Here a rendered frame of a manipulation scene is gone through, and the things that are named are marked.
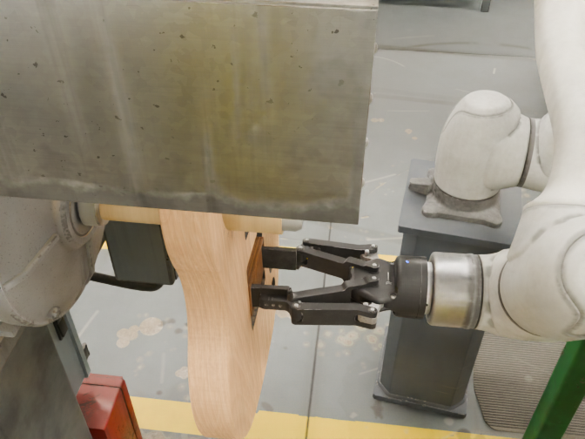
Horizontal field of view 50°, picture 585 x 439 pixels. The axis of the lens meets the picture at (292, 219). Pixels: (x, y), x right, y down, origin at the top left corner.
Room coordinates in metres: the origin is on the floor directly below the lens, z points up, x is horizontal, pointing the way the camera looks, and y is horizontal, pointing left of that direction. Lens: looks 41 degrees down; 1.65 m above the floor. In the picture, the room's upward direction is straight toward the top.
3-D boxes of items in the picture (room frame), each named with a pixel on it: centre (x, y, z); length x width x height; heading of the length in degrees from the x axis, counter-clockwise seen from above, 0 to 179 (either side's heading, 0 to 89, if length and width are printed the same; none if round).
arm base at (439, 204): (1.17, -0.39, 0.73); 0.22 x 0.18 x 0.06; 75
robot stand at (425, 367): (1.16, -0.41, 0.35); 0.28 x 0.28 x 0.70; 75
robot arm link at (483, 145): (1.16, -0.42, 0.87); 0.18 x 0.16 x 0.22; 76
